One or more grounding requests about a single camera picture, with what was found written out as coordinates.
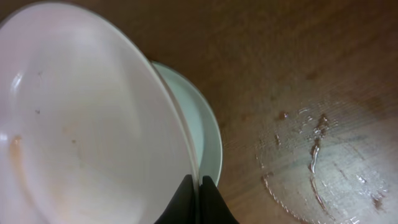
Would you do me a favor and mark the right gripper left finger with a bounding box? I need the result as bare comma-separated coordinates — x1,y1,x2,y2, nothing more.
155,175,196,224

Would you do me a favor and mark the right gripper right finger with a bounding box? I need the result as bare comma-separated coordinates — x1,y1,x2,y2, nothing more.
199,175,239,224

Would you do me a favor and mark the pale blue plate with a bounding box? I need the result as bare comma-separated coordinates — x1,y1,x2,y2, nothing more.
152,62,223,185

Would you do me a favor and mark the white plate top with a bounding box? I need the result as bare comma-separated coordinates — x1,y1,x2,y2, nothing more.
1,2,198,223

